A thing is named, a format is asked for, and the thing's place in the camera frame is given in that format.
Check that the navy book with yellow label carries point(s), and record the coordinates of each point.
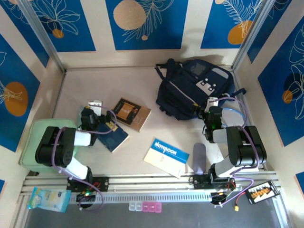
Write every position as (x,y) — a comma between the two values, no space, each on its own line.
(116,139)

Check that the navy blue backpack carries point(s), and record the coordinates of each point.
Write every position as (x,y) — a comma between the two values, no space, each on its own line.
(185,90)

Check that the dark brown orange book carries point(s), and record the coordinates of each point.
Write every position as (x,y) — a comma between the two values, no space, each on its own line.
(133,114)

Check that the blue white notebook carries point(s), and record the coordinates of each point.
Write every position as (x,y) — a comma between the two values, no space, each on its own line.
(166,156)

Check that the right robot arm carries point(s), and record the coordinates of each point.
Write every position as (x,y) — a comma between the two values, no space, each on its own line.
(249,147)

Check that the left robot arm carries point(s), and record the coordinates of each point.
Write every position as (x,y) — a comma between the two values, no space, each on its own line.
(54,147)

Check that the pink white pill organizer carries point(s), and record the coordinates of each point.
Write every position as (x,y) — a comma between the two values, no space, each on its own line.
(145,206)

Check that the wet wipes packet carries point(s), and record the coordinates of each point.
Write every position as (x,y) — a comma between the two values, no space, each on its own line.
(50,199)

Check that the black orange charger board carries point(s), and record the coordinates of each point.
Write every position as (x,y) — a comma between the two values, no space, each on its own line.
(262,192)

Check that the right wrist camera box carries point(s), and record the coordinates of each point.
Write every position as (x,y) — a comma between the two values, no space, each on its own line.
(212,102)

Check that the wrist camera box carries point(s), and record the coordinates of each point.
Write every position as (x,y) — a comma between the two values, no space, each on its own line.
(95,105)
(212,102)

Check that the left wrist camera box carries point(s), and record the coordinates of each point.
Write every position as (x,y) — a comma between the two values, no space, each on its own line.
(95,105)

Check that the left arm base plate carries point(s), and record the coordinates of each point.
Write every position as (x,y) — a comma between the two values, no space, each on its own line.
(102,183)

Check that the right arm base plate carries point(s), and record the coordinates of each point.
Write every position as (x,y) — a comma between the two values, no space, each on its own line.
(199,182)

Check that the aluminium rail frame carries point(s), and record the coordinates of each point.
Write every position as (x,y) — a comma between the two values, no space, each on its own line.
(147,183)

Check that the aluminium frame post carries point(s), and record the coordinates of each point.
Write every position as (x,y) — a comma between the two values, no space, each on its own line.
(40,33)
(251,35)

